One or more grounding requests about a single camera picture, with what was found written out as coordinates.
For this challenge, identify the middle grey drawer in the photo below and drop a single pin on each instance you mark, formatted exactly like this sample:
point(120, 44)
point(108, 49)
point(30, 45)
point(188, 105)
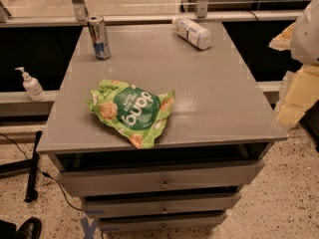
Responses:
point(161, 205)

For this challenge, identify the top grey drawer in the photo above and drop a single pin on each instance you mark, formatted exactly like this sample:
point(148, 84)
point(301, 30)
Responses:
point(159, 178)

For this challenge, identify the grey drawer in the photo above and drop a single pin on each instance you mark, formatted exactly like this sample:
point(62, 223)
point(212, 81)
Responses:
point(161, 205)
point(159, 178)
point(161, 222)

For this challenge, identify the grey window rail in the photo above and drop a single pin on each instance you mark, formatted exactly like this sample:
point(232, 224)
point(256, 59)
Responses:
point(216, 16)

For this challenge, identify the blue plastic bottle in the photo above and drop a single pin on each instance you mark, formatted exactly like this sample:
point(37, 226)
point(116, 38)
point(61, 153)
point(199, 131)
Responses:
point(195, 34)

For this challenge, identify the green rice chip bag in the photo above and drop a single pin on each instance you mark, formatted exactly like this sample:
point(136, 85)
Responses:
point(134, 113)

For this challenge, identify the grey drawer cabinet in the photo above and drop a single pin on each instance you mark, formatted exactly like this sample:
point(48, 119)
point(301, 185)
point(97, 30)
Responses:
point(160, 135)

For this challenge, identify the bottom grey drawer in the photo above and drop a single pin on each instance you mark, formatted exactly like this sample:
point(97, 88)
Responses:
point(161, 222)

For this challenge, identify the white pump dispenser bottle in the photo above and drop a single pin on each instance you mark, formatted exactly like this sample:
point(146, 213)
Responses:
point(32, 86)

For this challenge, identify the silver blue drink can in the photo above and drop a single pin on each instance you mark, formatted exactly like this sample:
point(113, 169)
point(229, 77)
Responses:
point(99, 37)

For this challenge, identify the blue tape cross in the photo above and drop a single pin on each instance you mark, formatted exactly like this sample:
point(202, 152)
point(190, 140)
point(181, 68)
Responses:
point(90, 229)

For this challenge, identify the black shoe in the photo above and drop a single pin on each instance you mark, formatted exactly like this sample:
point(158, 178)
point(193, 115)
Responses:
point(30, 229)

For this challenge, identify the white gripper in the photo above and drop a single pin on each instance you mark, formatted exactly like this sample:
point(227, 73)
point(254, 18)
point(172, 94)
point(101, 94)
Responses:
point(306, 39)

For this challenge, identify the black metal stand leg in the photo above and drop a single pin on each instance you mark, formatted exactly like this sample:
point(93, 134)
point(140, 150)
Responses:
point(27, 165)

